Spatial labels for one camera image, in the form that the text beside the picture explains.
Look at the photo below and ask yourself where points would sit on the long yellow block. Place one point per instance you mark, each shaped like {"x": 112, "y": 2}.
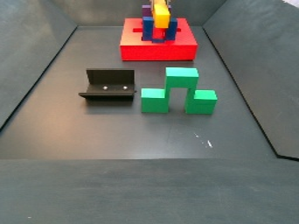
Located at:
{"x": 162, "y": 22}

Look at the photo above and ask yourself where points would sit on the red slotted base board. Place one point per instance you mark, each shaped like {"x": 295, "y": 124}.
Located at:
{"x": 135, "y": 49}

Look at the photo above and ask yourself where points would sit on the purple U block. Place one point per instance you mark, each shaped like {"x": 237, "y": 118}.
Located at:
{"x": 146, "y": 10}

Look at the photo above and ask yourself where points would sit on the dark blue U block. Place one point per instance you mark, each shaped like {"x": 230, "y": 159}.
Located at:
{"x": 158, "y": 35}

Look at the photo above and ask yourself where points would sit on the green arch block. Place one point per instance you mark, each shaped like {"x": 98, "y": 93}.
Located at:
{"x": 200, "y": 101}

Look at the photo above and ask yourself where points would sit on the black angle bracket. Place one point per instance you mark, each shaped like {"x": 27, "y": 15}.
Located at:
{"x": 110, "y": 84}

